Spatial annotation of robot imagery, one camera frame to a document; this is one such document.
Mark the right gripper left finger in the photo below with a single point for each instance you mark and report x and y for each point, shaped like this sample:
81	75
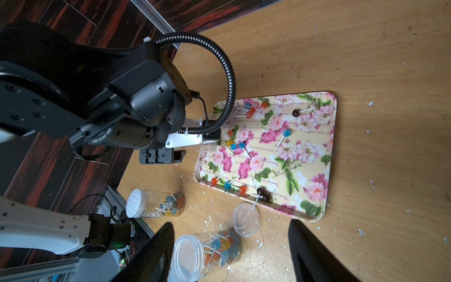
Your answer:
152	263

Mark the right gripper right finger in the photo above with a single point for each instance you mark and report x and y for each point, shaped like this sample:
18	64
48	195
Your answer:
312	261

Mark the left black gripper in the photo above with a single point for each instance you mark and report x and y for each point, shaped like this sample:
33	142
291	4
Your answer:
163	156

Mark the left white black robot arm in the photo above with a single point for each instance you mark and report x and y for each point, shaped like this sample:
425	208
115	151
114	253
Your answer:
127	97

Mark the middle clear candy jar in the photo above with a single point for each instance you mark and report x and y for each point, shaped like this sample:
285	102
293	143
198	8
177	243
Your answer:
195	256

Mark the jar with white lid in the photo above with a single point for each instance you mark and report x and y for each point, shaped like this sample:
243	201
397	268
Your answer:
144	203

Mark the floral pattern tray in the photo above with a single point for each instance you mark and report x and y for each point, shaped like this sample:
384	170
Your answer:
297	175

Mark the teal lollipop on tray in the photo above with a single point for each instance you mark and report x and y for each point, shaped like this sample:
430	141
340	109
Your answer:
286	133

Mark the brown lollipop on tray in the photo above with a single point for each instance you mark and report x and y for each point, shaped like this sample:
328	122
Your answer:
297	112

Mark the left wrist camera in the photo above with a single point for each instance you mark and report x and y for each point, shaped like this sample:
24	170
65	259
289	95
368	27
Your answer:
178	140

